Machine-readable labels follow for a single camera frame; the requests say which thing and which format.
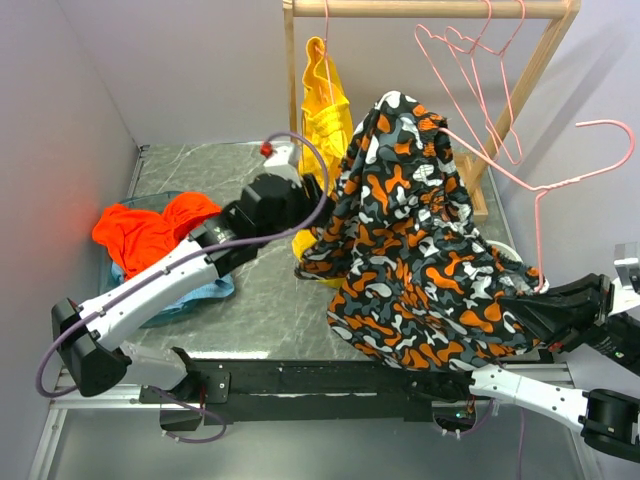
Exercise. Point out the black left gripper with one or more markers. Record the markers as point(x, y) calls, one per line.
point(311, 204)

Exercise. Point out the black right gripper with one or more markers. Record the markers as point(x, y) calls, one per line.
point(556, 312)

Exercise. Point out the orange camouflage shorts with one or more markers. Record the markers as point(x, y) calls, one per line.
point(421, 289)

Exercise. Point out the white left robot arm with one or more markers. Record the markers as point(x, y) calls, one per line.
point(92, 338)

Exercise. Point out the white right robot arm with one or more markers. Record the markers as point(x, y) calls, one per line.
point(607, 421)

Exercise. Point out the yellow shorts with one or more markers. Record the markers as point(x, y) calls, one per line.
point(326, 115)

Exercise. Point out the bright orange shorts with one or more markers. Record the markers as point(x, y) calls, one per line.
point(135, 239)

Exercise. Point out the pink hanger holding yellow shorts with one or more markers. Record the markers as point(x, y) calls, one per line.
point(326, 51)

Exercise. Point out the white plastic basket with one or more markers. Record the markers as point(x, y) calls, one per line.
point(505, 249)

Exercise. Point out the light blue cloth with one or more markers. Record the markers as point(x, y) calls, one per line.
point(218, 289)

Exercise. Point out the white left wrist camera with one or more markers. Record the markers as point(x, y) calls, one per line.
point(281, 160)

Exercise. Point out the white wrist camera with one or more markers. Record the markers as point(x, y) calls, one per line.
point(281, 160)
point(626, 264)

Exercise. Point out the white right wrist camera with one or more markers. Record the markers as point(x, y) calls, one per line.
point(626, 264)

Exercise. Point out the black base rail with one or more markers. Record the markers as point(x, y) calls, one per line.
point(233, 391)

